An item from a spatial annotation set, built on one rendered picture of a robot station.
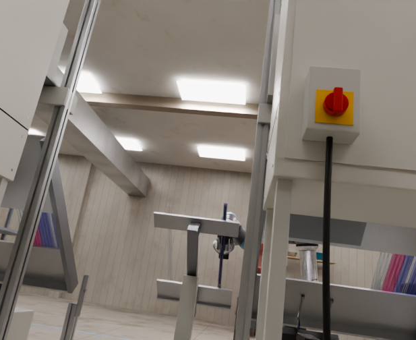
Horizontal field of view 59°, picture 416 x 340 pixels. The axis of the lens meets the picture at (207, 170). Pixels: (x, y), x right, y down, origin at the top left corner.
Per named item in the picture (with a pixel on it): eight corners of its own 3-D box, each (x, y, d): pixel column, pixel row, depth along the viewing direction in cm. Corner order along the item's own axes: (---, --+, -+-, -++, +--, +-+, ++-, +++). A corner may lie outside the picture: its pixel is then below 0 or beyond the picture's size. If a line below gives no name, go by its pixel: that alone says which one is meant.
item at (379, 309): (251, 313, 152) (251, 307, 154) (421, 338, 144) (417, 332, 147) (256, 277, 143) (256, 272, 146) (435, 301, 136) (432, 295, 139)
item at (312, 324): (251, 320, 150) (251, 307, 156) (422, 346, 142) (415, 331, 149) (251, 318, 149) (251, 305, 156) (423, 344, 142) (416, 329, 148)
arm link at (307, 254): (313, 326, 195) (305, 223, 209) (332, 330, 182) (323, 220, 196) (294, 328, 191) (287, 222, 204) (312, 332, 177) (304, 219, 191)
